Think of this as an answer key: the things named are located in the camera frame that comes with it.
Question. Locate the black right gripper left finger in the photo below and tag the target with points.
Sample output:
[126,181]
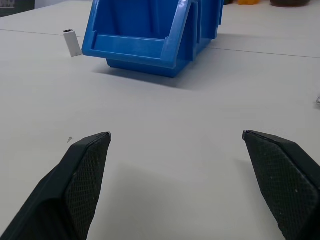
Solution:
[62,185]

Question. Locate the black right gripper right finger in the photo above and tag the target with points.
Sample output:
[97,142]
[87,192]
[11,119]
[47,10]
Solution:
[287,180]

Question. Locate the small white rectangular block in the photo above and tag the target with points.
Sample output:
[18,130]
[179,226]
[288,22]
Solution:
[72,43]

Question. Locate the blue plastic storage bin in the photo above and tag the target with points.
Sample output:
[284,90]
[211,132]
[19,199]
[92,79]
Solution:
[147,37]
[210,18]

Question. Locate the dark brown round object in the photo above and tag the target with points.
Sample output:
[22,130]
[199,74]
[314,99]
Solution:
[295,2]

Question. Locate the orange object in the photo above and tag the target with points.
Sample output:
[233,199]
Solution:
[247,2]

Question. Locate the dark monitor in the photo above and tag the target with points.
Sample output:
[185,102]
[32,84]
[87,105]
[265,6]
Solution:
[15,6]

